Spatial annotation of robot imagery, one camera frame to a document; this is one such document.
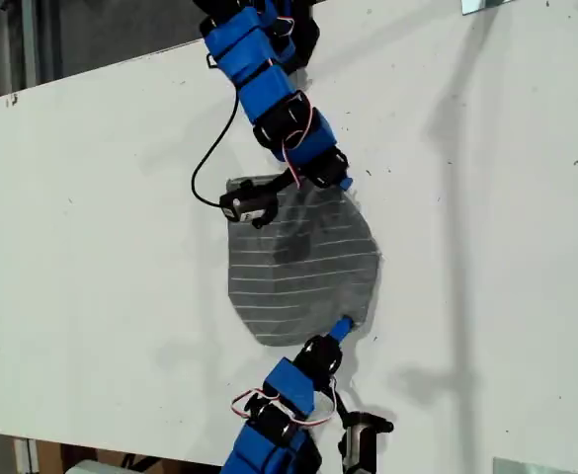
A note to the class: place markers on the grey striped square towel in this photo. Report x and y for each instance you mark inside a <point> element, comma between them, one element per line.
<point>308,286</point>

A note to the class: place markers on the white foam box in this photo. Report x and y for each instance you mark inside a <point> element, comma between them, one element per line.
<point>91,467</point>

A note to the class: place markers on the white table leg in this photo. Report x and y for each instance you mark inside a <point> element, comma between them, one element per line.
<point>25,456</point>

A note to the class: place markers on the black camera stalk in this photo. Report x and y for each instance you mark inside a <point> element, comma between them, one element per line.
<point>278,181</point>

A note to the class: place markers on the black camera box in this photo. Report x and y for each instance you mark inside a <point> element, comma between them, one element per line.
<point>360,439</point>
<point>244,205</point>

